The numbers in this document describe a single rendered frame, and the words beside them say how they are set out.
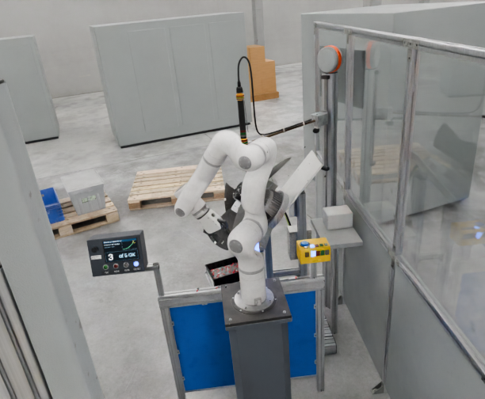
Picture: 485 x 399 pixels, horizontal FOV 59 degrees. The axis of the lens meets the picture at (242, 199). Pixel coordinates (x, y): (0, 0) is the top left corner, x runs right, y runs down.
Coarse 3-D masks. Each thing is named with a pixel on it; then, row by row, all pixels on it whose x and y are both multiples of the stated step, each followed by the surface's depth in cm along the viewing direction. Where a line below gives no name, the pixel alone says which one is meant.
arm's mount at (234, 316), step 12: (228, 288) 214; (240, 288) 213; (276, 288) 211; (228, 300) 206; (276, 300) 202; (228, 312) 198; (240, 312) 197; (252, 312) 196; (264, 312) 196; (276, 312) 195; (288, 312) 195; (228, 324) 191; (240, 324) 191
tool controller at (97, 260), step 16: (96, 240) 208; (112, 240) 208; (128, 240) 208; (144, 240) 219; (96, 256) 209; (128, 256) 210; (144, 256) 214; (96, 272) 210; (112, 272) 211; (128, 272) 212
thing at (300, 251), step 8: (304, 240) 226; (312, 240) 226; (320, 240) 225; (296, 248) 228; (312, 248) 219; (320, 248) 219; (328, 248) 219; (304, 256) 220; (312, 256) 220; (320, 256) 221; (328, 256) 221
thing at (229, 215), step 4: (228, 212) 259; (232, 212) 258; (224, 216) 260; (228, 216) 259; (232, 216) 257; (228, 220) 258; (232, 220) 257; (228, 224) 257; (232, 224) 256; (216, 232) 260; (220, 232) 258; (208, 236) 264; (220, 236) 257; (224, 236) 256; (212, 240) 260; (220, 240) 256; (224, 240) 255; (216, 244) 257; (220, 244) 255; (224, 244) 254; (224, 248) 253
